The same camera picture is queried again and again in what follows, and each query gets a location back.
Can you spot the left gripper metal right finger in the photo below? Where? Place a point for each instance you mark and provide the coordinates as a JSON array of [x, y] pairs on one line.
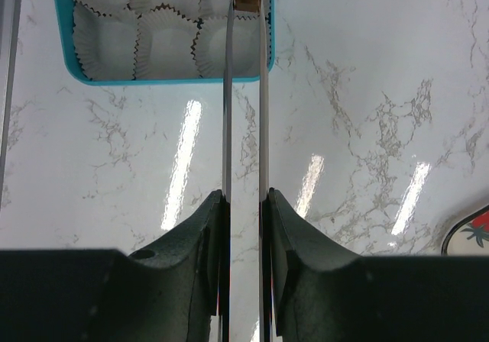
[[264, 237]]

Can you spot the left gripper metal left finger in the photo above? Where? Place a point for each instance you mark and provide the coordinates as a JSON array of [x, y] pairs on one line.
[[225, 253]]

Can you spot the teal chocolate box tray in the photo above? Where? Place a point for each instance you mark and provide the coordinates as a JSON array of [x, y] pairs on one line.
[[65, 8]]

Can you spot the white paper cup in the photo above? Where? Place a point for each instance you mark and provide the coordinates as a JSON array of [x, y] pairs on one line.
[[105, 45], [210, 47], [165, 45]]

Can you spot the strawberry pattern square plate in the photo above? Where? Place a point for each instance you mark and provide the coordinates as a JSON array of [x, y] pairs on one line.
[[468, 237]]

